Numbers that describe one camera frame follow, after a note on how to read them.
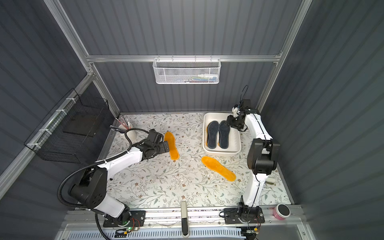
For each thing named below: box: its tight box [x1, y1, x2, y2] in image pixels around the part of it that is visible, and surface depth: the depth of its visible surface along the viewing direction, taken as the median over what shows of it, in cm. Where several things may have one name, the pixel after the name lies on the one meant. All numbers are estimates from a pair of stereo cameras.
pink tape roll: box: [272, 203, 291, 221], surface depth 72 cm
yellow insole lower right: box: [201, 156, 237, 182], surface depth 93 cm
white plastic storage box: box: [202, 112, 242, 156], surface depth 103 cm
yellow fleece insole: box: [164, 131, 180, 160], surface depth 101 cm
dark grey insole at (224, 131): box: [218, 120, 231, 149], surface depth 106 cm
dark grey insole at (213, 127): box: [207, 120, 219, 149], surface depth 107 cm
